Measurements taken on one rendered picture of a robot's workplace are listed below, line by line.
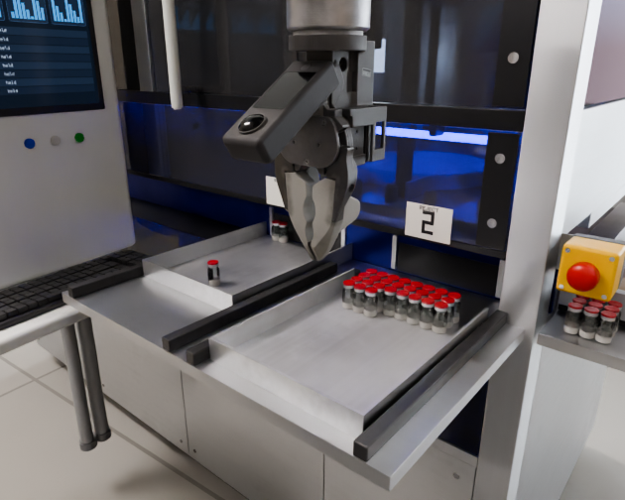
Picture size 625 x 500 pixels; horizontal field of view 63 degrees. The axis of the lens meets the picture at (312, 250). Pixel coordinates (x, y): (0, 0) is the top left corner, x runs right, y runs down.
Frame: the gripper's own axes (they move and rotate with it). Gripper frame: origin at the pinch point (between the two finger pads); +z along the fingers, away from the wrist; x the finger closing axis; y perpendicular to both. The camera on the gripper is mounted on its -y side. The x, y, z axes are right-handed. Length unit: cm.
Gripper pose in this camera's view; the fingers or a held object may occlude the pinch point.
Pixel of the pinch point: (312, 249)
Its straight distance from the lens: 51.5
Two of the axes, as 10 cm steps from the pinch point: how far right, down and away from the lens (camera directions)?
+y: 6.4, -2.6, 7.2
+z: 0.0, 9.4, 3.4
